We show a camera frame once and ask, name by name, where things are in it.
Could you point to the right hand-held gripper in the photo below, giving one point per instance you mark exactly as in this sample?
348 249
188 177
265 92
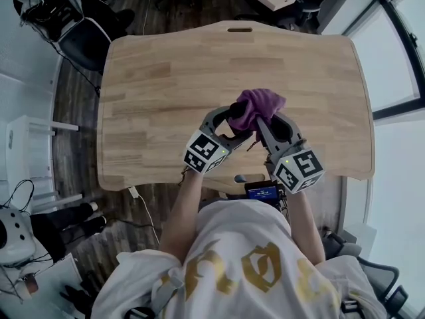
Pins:
299 169

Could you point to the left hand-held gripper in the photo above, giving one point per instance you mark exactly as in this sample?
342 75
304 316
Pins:
206 151

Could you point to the purple cloth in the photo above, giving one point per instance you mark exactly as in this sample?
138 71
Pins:
259 103

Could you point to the person's right forearm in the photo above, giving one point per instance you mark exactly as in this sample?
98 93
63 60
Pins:
307 224

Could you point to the person's left forearm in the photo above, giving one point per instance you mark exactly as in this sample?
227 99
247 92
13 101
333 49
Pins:
181 218

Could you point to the black device with blue screen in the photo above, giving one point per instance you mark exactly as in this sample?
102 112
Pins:
262 191

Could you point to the white power adapter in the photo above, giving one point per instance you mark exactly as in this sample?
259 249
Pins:
133 191

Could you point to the white shirt with gold print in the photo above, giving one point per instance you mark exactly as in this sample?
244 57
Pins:
245 244

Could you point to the black chair with white rim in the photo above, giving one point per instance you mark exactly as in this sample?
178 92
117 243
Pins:
86 45

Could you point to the grey office chair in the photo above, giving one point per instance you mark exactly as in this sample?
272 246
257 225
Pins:
375 271

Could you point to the white shelf rack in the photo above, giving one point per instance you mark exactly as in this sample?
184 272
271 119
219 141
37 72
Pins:
36 165

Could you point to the white device with round holes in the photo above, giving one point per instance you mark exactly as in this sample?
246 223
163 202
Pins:
15 236

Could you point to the black window frame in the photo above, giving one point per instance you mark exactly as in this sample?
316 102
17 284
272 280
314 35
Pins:
403 28

